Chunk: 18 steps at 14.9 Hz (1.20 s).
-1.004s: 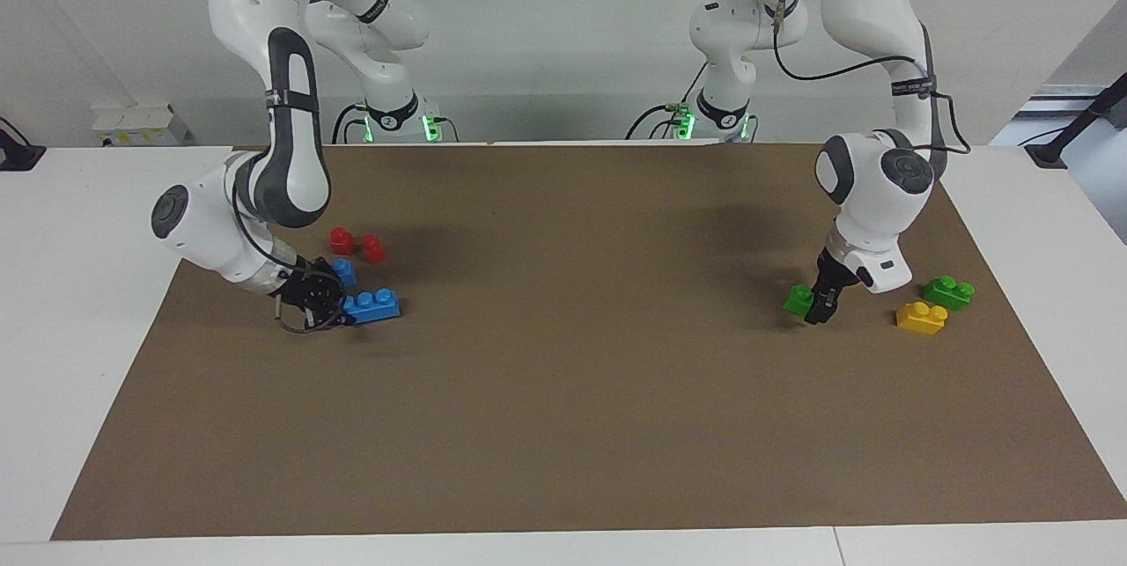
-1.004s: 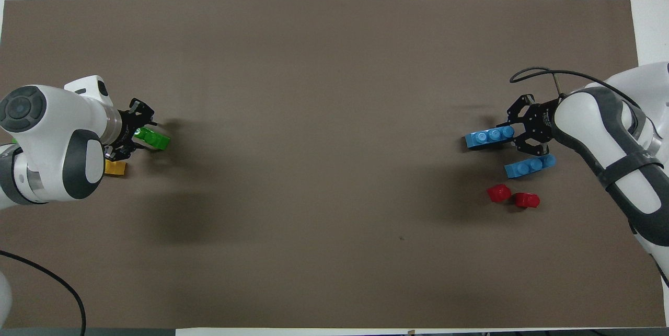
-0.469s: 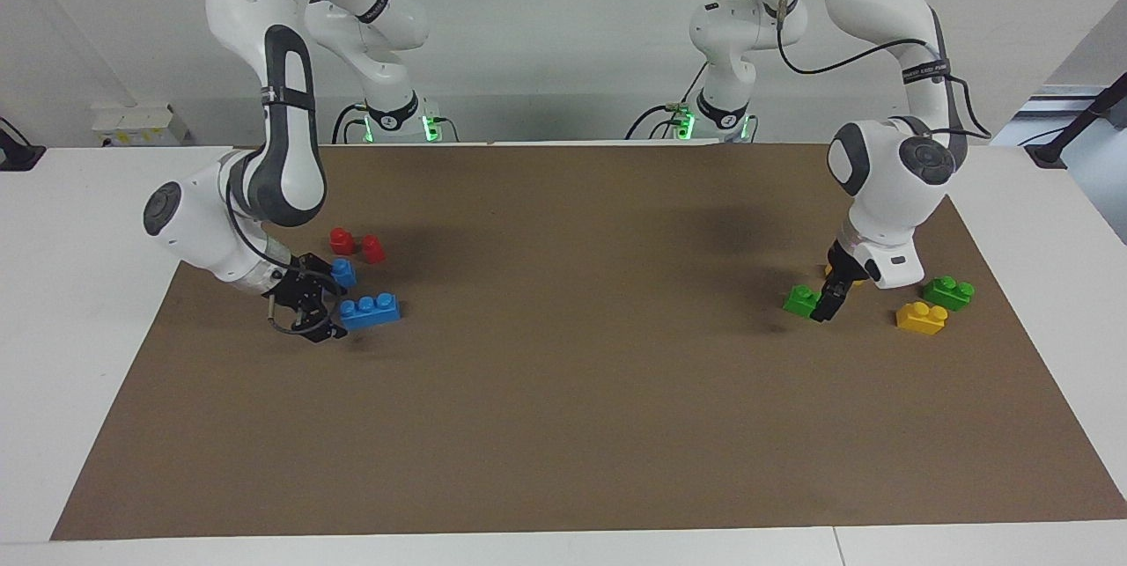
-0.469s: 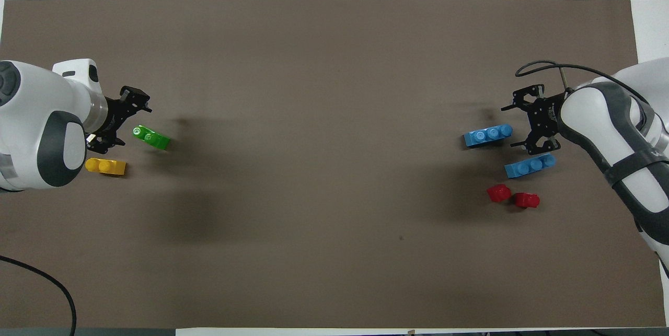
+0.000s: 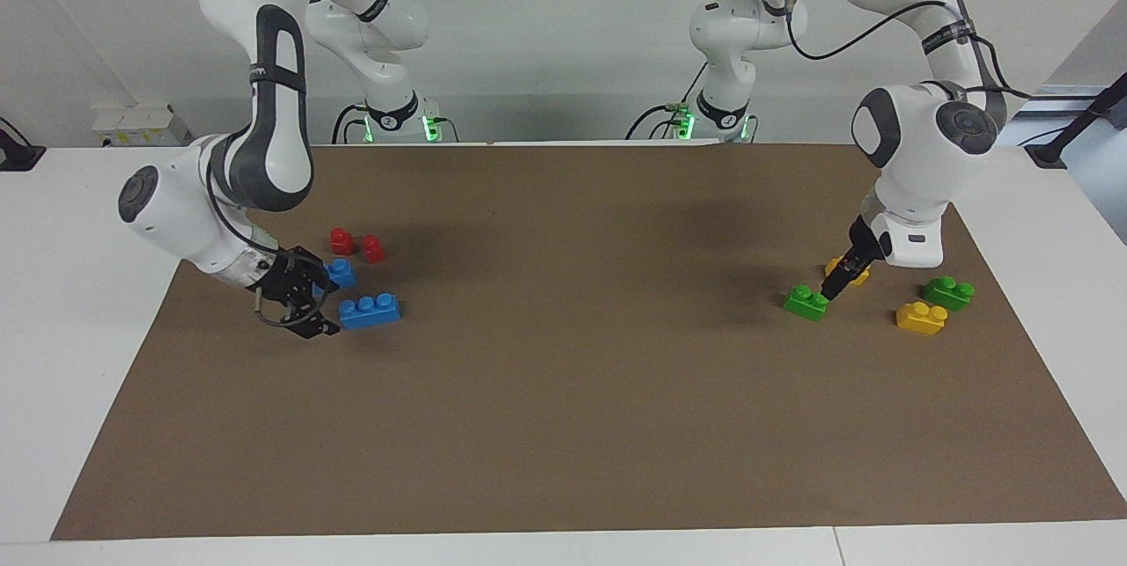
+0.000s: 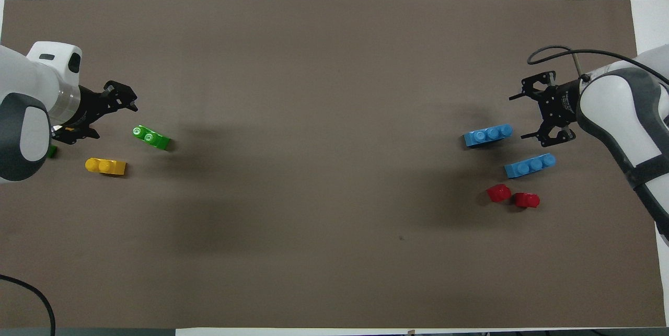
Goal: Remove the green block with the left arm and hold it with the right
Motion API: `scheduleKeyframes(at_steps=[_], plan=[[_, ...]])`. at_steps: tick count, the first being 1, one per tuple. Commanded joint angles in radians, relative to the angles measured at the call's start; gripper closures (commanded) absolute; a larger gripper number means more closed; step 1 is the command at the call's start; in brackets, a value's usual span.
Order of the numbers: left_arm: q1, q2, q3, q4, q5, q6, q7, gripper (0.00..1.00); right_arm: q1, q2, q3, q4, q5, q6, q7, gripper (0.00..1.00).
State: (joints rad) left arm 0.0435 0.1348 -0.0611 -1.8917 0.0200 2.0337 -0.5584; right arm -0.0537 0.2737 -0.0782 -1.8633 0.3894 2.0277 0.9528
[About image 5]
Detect black base cable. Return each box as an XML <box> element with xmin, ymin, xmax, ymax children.
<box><xmin>332</xmin><ymin>104</ymin><xmax>371</xmax><ymax>145</ymax></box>
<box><xmin>625</xmin><ymin>64</ymin><xmax>707</xmax><ymax>141</ymax></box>

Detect yellow two-stud block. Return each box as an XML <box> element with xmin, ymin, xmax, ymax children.
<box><xmin>895</xmin><ymin>301</ymin><xmax>949</xmax><ymax>336</ymax></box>
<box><xmin>825</xmin><ymin>257</ymin><xmax>873</xmax><ymax>287</ymax></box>

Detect black clamp foot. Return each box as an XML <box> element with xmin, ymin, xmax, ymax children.
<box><xmin>0</xmin><ymin>117</ymin><xmax>47</xmax><ymax>173</ymax></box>

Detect white box with labels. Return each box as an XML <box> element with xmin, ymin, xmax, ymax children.
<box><xmin>91</xmin><ymin>104</ymin><xmax>190</xmax><ymax>147</ymax></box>

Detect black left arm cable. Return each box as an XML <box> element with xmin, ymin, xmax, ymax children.
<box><xmin>744</xmin><ymin>0</ymin><xmax>1035</xmax><ymax>100</ymax></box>

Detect brown table mat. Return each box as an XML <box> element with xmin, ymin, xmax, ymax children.
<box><xmin>50</xmin><ymin>142</ymin><xmax>1127</xmax><ymax>542</ymax></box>

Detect black stand pole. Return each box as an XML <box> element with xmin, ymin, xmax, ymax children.
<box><xmin>1026</xmin><ymin>73</ymin><xmax>1127</xmax><ymax>169</ymax></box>

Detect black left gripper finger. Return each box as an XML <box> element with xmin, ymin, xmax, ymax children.
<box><xmin>820</xmin><ymin>259</ymin><xmax>860</xmax><ymax>302</ymax></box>

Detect green two-stud block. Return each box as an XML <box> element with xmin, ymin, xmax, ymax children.
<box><xmin>784</xmin><ymin>283</ymin><xmax>829</xmax><ymax>321</ymax></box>
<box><xmin>922</xmin><ymin>276</ymin><xmax>976</xmax><ymax>312</ymax></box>

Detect blue three-stud block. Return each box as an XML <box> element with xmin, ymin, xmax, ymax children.
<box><xmin>313</xmin><ymin>258</ymin><xmax>357</xmax><ymax>297</ymax></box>
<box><xmin>339</xmin><ymin>293</ymin><xmax>401</xmax><ymax>331</ymax></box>

